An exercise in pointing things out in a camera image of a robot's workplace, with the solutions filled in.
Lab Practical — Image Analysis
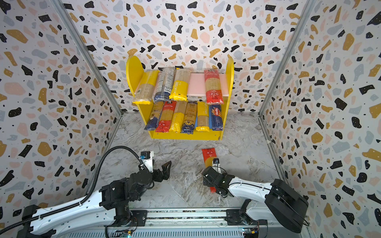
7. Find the dark blue Anko pasta bag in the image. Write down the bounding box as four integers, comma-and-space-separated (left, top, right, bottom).
144, 101, 164, 131

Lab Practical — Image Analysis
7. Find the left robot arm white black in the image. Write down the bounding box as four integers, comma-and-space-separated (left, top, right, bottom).
17, 161, 172, 238

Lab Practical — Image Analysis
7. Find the yellow shelf with coloured boards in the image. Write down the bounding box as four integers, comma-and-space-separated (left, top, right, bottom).
126, 56, 234, 140

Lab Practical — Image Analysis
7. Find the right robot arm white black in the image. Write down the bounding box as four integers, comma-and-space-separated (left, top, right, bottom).
202, 166, 310, 234

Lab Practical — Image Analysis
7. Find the yellow top spaghetti bag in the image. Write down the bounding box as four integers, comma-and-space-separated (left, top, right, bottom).
133, 70, 159, 105

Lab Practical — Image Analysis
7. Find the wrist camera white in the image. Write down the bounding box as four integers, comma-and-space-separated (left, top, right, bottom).
212, 158, 220, 167
140, 151, 154, 173

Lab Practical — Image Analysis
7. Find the yellow end spaghetti bag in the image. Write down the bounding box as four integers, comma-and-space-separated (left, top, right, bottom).
169, 69, 191, 101

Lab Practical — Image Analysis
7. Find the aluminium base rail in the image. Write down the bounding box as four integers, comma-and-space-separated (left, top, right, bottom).
59, 203, 314, 238

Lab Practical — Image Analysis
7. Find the blue starry pasta bag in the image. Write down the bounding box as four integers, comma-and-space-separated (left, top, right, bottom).
181, 102, 197, 134

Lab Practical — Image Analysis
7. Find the yellow Pastatime bag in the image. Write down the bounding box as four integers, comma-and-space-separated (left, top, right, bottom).
196, 102, 210, 132
169, 101, 188, 133

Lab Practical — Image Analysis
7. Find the white label noodle bag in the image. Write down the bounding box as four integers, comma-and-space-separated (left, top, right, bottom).
153, 67, 176, 103

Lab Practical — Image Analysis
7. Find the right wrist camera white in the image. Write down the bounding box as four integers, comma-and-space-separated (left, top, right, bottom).
212, 158, 220, 167

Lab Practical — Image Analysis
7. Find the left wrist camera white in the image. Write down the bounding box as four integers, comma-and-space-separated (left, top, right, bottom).
140, 151, 154, 173

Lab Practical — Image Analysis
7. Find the red black-label spaghetti bag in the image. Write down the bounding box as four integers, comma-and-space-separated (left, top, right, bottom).
155, 101, 177, 133

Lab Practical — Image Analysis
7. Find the blue Barilla spaghetti pack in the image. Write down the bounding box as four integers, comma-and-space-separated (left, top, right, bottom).
210, 105, 223, 131

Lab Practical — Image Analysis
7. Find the black corrugated cable hose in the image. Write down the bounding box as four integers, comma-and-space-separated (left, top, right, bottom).
0, 145, 143, 236

